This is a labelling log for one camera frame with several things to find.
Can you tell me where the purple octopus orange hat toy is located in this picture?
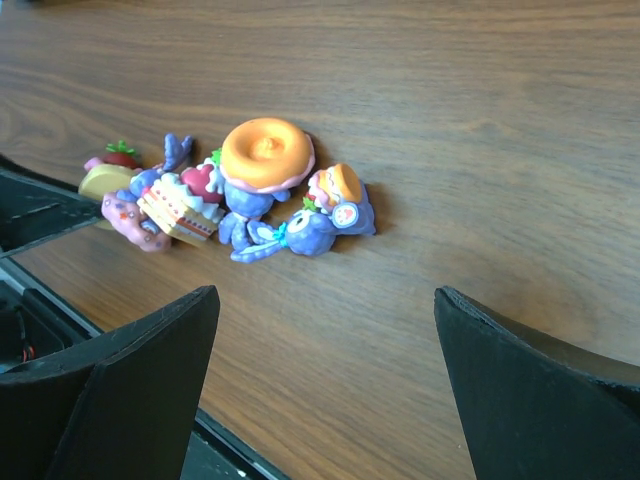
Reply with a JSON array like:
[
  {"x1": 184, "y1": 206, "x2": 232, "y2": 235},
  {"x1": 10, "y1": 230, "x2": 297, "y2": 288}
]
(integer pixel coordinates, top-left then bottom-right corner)
[{"x1": 214, "y1": 117, "x2": 316, "y2": 250}]

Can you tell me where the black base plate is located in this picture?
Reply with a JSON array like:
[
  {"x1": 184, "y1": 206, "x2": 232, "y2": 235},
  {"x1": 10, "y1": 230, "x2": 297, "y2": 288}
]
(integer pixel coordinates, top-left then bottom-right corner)
[{"x1": 1, "y1": 159, "x2": 282, "y2": 479}]

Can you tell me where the purple bear toy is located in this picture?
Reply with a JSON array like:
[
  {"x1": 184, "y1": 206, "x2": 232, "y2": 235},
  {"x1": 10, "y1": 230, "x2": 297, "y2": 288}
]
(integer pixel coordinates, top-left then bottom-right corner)
[{"x1": 231, "y1": 163, "x2": 376, "y2": 263}]

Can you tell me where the strawberry cake toy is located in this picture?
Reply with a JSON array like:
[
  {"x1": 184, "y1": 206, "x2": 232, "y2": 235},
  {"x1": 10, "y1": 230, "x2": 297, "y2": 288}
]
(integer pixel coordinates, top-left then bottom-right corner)
[{"x1": 137, "y1": 151, "x2": 225, "y2": 246}]

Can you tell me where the pink bunny toy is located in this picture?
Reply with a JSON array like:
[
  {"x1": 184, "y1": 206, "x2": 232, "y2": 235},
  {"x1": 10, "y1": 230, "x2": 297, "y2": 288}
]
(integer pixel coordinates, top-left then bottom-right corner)
[{"x1": 101, "y1": 133, "x2": 193, "y2": 253}]

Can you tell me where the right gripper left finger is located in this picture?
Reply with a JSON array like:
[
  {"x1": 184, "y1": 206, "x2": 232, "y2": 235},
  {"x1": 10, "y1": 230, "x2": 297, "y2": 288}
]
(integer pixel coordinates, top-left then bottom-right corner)
[{"x1": 1, "y1": 286, "x2": 220, "y2": 479}]

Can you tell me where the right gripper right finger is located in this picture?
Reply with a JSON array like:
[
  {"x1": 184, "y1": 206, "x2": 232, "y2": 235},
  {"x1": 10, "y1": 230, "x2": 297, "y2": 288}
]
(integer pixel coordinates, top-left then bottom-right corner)
[{"x1": 434, "y1": 287, "x2": 639, "y2": 479}]

